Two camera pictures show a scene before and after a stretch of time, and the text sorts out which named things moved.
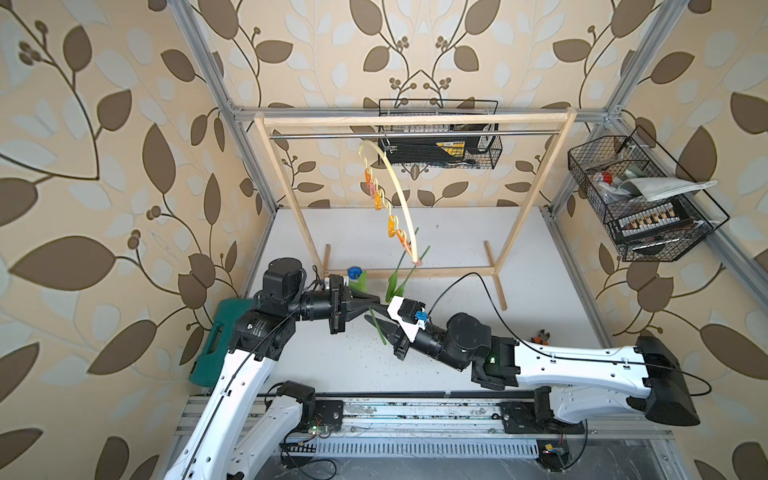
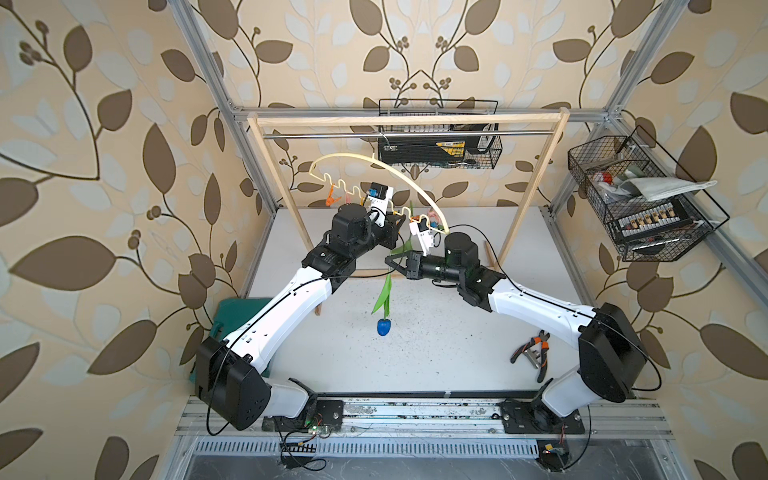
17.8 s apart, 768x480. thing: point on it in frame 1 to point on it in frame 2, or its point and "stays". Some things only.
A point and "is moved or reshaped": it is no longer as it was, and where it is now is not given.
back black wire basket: x=482 y=153 stays
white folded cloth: x=654 y=188 stays
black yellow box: x=417 y=150 stays
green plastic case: x=208 y=365 stays
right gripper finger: x=389 y=329 to x=390 y=260
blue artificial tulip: x=358 y=280 to x=384 y=324
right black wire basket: x=653 y=209 stays
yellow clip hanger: x=385 y=188 is moved or reshaped
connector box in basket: x=654 y=220 stays
